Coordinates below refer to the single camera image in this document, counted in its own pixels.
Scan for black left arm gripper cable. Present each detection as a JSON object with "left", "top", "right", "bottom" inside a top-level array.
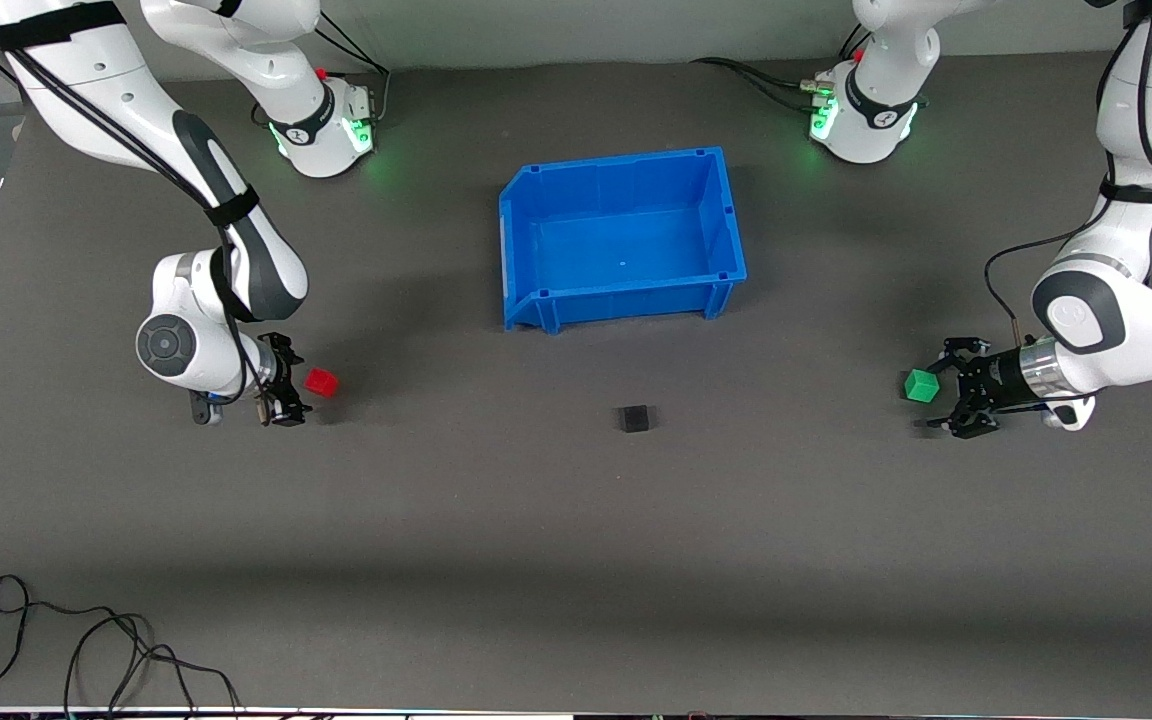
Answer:
[{"left": 983, "top": 0, "right": 1152, "bottom": 336}]

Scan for blue plastic bin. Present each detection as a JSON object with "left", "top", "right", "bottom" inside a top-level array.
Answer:
[{"left": 499, "top": 147, "right": 748, "bottom": 334}]

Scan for black left arm base cables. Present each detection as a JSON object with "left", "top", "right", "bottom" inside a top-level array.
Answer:
[{"left": 691, "top": 25, "right": 872, "bottom": 116}]

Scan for black arm gripper cable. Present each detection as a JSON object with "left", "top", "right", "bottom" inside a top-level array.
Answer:
[
  {"left": 983, "top": 0, "right": 1152, "bottom": 336},
  {"left": 0, "top": 0, "right": 272, "bottom": 406}
]

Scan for black right arm gripper cable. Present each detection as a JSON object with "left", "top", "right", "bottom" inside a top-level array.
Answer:
[{"left": 0, "top": 0, "right": 272, "bottom": 406}]

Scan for loose thin black cable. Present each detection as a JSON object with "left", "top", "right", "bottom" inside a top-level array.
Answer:
[{"left": 0, "top": 574, "right": 243, "bottom": 717}]

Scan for dark grey table mat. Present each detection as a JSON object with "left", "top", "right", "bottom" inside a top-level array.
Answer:
[{"left": 0, "top": 35, "right": 1152, "bottom": 716}]

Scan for black arm base cables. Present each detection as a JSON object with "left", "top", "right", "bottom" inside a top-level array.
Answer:
[
  {"left": 691, "top": 25, "right": 872, "bottom": 116},
  {"left": 251, "top": 15, "right": 393, "bottom": 131}
]

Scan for black right arm base cables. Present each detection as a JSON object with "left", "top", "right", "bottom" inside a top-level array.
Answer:
[{"left": 251, "top": 15, "right": 393, "bottom": 131}]

